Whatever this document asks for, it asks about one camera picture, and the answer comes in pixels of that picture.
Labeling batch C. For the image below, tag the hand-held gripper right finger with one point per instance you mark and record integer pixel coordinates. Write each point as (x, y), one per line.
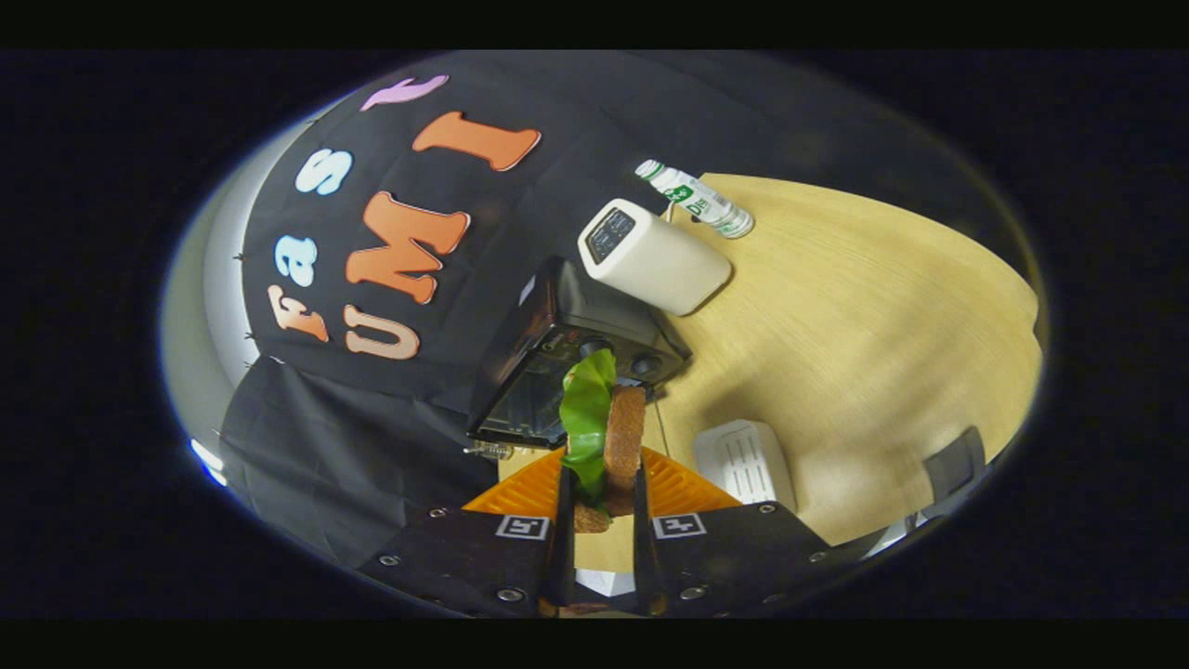
(643, 557)

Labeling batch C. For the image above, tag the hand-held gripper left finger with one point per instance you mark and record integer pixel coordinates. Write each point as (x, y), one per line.
(564, 548)

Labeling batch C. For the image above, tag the sandwich with lettuce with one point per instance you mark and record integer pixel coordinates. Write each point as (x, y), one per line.
(622, 437)

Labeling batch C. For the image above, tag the black toaster oven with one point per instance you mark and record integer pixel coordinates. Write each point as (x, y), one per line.
(557, 316)

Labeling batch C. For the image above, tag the white bread toaster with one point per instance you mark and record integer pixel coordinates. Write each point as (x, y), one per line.
(659, 265)

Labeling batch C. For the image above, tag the white ridged tray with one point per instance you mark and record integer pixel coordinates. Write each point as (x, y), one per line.
(743, 460)

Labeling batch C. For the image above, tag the dark chair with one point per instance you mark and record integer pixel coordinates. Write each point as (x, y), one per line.
(957, 465)

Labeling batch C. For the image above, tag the white bottle green label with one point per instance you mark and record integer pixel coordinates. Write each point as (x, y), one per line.
(701, 200)

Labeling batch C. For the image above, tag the ceiling light strip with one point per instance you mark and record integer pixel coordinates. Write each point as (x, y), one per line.
(208, 461)

